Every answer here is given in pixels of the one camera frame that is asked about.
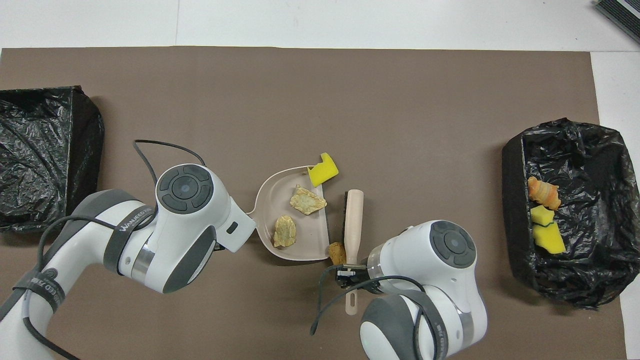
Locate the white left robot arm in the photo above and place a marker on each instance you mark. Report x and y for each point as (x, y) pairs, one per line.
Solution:
(175, 240)

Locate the grey ribbed device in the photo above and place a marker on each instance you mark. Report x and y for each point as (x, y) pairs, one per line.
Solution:
(622, 12)

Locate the beige plastic dustpan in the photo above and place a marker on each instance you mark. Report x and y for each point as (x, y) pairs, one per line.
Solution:
(312, 237)

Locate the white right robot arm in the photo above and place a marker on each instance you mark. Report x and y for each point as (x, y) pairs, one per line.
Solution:
(425, 260)

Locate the black bag lined trash bin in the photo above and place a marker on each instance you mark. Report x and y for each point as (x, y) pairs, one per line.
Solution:
(590, 200)
(45, 150)

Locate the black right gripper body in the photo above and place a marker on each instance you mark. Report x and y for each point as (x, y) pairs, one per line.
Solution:
(362, 276)

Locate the brown paper table mat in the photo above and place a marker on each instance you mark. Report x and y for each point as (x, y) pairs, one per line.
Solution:
(320, 100)

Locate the brown potato shaped bread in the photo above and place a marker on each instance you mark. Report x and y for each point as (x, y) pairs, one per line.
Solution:
(337, 253)

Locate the oval pale bread piece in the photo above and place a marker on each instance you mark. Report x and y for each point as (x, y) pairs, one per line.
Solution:
(285, 231)

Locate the beige hand brush black bristles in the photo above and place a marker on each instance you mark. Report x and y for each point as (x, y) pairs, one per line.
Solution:
(354, 220)

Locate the notched yellow sponge piece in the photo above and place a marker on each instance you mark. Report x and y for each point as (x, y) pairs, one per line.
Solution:
(324, 172)

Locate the angular pale bread piece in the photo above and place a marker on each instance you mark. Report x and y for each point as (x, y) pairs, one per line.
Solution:
(307, 201)

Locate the large yellow sponge piece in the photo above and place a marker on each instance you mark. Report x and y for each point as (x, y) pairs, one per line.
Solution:
(549, 239)

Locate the orange striped croissant piece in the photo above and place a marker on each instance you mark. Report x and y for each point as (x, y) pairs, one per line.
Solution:
(544, 194)

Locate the small yellow sponge piece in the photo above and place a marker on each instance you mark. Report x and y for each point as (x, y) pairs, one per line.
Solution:
(542, 215)

